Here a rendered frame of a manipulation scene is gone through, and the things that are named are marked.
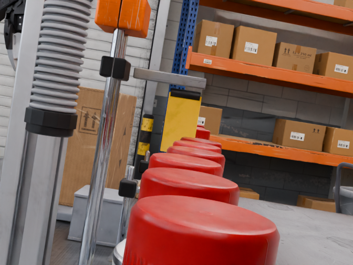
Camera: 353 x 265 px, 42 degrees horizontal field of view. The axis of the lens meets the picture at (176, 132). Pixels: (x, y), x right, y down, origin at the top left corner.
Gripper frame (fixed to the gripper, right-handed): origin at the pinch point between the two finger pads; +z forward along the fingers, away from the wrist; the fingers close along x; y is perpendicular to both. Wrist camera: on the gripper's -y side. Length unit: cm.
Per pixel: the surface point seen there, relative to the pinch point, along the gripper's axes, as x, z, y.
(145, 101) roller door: 356, -14, -45
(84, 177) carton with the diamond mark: -9.1, 26.1, 22.1
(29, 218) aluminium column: -69, 23, 38
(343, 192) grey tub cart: 168, 48, 113
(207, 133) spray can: -51, 15, 53
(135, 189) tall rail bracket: -30, 25, 39
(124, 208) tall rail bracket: -30, 29, 37
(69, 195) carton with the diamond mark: -9.3, 30.2, 18.8
